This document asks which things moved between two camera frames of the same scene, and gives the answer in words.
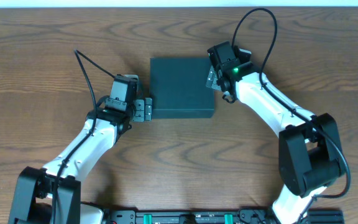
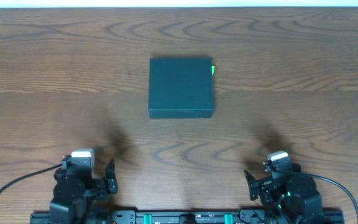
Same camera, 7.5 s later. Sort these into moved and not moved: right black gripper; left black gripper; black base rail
Moved: right black gripper; left black gripper
Not moved: black base rail
